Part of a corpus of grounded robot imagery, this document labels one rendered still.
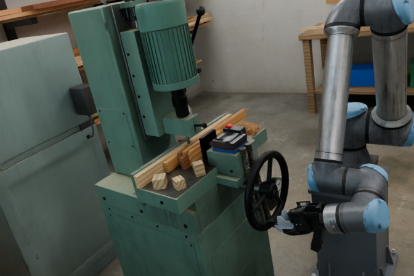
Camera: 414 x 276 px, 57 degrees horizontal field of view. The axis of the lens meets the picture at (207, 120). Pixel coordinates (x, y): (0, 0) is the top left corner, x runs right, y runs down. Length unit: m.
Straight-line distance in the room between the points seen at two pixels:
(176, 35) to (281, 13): 3.47
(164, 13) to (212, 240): 0.83
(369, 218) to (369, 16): 0.62
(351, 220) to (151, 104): 0.81
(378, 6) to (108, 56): 0.95
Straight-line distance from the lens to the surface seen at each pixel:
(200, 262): 1.50
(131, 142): 1.60
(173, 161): 1.46
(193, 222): 1.38
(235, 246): 1.64
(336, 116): 1.29
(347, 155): 1.82
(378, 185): 1.25
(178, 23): 1.34
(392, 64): 1.48
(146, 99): 1.49
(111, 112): 1.62
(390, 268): 2.28
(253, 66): 5.06
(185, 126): 1.45
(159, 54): 1.35
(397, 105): 1.64
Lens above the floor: 1.55
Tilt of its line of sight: 20 degrees down
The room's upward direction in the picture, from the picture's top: 11 degrees counter-clockwise
